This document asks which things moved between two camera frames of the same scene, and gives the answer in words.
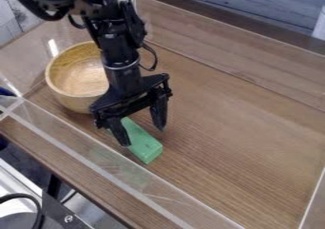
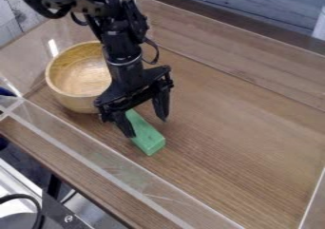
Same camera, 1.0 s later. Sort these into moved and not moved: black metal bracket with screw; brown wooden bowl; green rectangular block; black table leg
Moved: green rectangular block
Not moved: brown wooden bowl; black metal bracket with screw; black table leg
